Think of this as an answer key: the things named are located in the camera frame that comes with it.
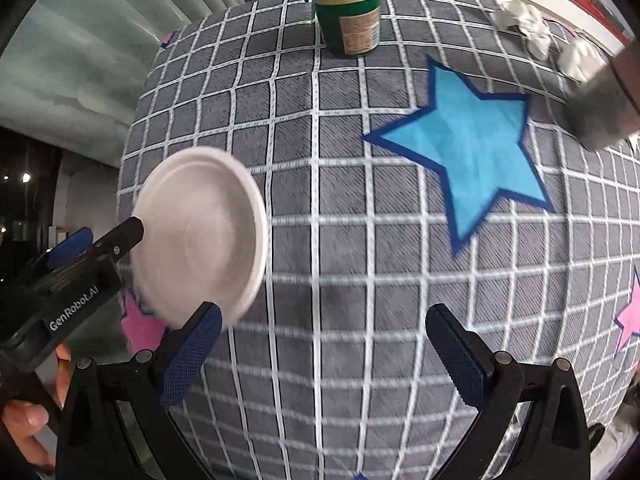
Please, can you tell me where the white bowl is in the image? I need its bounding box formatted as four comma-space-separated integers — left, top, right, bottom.
131, 146, 269, 330

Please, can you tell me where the pink and grey flask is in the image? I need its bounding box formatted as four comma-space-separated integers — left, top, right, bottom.
565, 35, 640, 152

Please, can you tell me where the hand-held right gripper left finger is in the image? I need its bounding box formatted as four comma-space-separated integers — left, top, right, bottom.
55, 301, 223, 480

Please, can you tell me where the grey checked star tablecloth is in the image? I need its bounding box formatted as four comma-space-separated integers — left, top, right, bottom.
117, 0, 640, 480

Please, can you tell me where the person's left hand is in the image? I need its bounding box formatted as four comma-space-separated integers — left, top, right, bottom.
0, 342, 73, 472

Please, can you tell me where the crumpled white tissue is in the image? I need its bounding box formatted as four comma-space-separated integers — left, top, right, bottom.
492, 0, 551, 58

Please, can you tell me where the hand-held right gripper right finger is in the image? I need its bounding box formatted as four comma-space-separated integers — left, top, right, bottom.
426, 303, 592, 480

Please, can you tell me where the pale green curtain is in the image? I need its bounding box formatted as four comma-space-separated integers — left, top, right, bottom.
0, 0, 261, 161

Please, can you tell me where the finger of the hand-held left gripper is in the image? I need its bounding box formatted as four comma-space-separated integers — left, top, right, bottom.
75, 216, 146, 267
27, 227, 93, 273

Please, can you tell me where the green bottle with blue cap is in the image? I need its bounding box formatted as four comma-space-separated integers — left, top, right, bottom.
305, 0, 383, 56

